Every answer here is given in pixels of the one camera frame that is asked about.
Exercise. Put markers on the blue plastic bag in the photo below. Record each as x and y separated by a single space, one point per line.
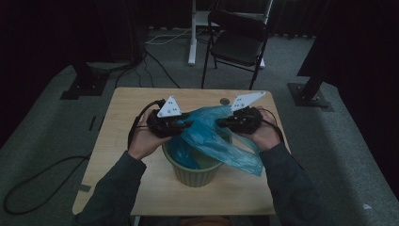
213 138

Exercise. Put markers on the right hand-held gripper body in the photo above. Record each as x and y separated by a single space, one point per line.
246 121

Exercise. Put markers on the black stand with slanted post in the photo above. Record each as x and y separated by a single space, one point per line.
309 97

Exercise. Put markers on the black folding chair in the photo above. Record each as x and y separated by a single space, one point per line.
238 47

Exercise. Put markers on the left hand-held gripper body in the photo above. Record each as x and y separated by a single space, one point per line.
163 124

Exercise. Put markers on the green ribbed bin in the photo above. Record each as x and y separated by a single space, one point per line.
194 177

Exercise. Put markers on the black stand with square base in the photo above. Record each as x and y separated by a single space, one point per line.
84 86

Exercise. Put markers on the small round grey disc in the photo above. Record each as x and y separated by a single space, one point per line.
224 101

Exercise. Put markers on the person's left hand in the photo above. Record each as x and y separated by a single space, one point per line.
142 141

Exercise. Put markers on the white paper scrap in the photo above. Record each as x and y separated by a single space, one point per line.
367 206

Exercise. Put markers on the person's lap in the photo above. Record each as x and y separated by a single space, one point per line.
204 221

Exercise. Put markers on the grey tape piece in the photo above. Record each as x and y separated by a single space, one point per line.
84 188

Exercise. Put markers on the person's right hand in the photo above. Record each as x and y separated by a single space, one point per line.
266 135

